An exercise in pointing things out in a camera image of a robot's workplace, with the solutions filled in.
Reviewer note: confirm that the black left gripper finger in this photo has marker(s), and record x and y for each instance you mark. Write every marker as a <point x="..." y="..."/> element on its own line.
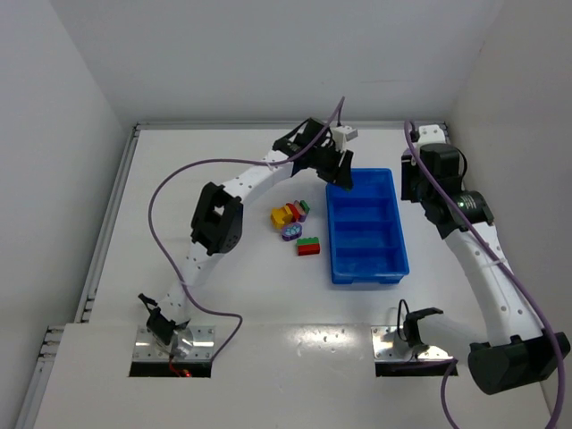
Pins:
<point x="343" y="177"/>
<point x="328" y="175"/>

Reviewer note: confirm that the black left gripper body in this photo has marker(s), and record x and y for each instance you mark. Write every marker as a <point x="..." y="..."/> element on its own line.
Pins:
<point x="333" y="162"/>

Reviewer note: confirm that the purple flower lego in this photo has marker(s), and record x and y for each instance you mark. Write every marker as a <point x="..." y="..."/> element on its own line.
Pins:
<point x="292" y="231"/>

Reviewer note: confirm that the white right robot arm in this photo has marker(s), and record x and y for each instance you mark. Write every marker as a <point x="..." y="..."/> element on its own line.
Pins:
<point x="519" y="346"/>

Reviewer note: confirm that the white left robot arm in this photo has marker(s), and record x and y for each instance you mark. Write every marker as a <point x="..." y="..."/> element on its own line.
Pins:
<point x="216" y="225"/>

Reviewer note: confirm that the green lego in cluster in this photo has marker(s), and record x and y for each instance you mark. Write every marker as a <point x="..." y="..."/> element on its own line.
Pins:
<point x="305" y="206"/>

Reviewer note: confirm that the red lego in cluster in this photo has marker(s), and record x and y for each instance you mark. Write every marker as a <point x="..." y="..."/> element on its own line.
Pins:
<point x="294" y="211"/>

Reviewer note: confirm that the blue compartment bin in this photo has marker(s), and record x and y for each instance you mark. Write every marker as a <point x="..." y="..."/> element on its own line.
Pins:
<point x="365" y="233"/>

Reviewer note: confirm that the yellow lego piece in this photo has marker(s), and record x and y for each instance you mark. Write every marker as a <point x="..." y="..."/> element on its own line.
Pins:
<point x="281" y="216"/>

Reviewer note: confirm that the green top lego brick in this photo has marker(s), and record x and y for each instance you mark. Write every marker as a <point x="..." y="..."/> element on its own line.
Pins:
<point x="309" y="241"/>

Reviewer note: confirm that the red bottom lego brick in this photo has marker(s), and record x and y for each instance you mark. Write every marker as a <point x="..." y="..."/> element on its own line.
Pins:
<point x="308" y="249"/>

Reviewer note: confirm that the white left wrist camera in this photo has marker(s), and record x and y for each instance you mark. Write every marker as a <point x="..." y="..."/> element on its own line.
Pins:
<point x="342" y="135"/>

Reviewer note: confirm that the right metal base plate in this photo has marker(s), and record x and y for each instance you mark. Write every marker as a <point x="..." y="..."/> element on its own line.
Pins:
<point x="388" y="348"/>

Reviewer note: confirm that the metal base plate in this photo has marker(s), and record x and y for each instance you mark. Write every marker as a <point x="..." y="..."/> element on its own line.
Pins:
<point x="388" y="348"/>
<point x="193" y="344"/>

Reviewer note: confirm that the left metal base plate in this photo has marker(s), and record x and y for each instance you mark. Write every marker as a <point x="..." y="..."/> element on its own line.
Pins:
<point x="193" y="344"/>

